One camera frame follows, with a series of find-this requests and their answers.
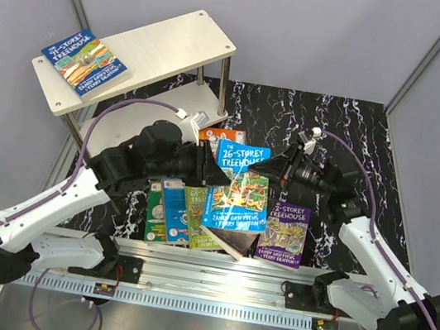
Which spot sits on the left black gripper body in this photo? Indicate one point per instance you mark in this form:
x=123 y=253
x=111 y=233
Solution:
x=181 y=164

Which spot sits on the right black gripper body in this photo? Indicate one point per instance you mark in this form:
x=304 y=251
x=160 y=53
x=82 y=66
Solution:
x=308 y=176

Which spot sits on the green 65-storey treehouse book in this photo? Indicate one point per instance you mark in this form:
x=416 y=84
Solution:
x=195 y=199

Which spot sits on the blue 26-storey treehouse book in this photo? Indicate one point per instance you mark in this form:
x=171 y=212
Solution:
x=240 y=205

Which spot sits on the light blue paperback book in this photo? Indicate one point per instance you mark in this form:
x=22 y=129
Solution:
x=176 y=222

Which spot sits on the dark tale of two cities book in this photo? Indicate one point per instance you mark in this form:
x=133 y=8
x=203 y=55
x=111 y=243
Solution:
x=236 y=244

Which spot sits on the blue 91-storey treehouse book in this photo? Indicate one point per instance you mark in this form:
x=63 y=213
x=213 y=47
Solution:
x=86 y=64

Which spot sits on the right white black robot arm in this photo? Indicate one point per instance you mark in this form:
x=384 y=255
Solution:
x=401 y=303

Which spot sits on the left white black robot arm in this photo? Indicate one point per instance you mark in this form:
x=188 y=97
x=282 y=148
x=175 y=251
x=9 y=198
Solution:
x=158 y=152

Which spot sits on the orange paperback book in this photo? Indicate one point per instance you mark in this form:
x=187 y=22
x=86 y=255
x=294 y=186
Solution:
x=214 y=135

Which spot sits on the black marble pattern mat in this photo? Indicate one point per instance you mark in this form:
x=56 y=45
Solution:
x=273 y=117

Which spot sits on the purple 52-storey treehouse book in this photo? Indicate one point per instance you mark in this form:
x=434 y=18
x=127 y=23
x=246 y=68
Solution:
x=283 y=241

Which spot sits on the dark green paperback book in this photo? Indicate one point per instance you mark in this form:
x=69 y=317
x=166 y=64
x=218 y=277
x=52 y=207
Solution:
x=155 y=220

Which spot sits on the white two-tier metal shelf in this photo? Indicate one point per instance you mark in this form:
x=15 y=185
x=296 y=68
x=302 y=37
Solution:
x=152 y=53

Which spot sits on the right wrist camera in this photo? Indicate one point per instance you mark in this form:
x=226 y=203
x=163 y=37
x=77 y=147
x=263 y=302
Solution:
x=307 y=139

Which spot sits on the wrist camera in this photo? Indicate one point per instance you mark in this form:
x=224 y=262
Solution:
x=307 y=139
x=199 y=120

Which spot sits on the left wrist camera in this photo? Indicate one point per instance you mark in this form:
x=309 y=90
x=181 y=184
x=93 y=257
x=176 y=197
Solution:
x=199 y=120

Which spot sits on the aluminium mounting rail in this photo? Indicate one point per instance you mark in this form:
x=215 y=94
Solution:
x=218 y=277

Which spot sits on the white slotted cable duct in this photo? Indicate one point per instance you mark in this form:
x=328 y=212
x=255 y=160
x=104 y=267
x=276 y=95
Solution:
x=173 y=302

